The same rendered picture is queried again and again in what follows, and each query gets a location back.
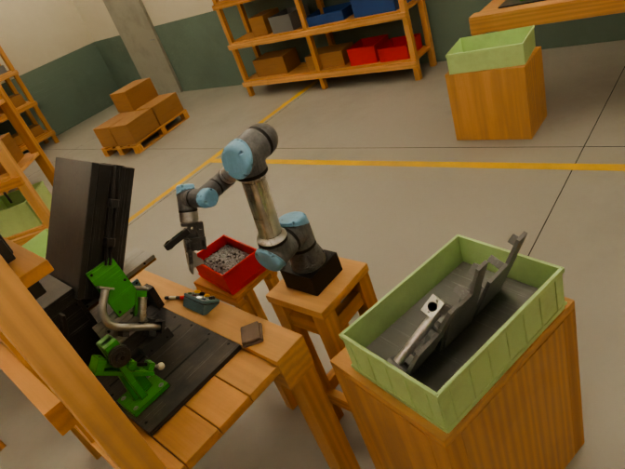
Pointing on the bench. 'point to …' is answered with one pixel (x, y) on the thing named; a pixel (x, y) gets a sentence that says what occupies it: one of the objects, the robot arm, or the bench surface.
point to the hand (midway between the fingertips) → (190, 271)
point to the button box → (199, 302)
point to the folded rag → (251, 334)
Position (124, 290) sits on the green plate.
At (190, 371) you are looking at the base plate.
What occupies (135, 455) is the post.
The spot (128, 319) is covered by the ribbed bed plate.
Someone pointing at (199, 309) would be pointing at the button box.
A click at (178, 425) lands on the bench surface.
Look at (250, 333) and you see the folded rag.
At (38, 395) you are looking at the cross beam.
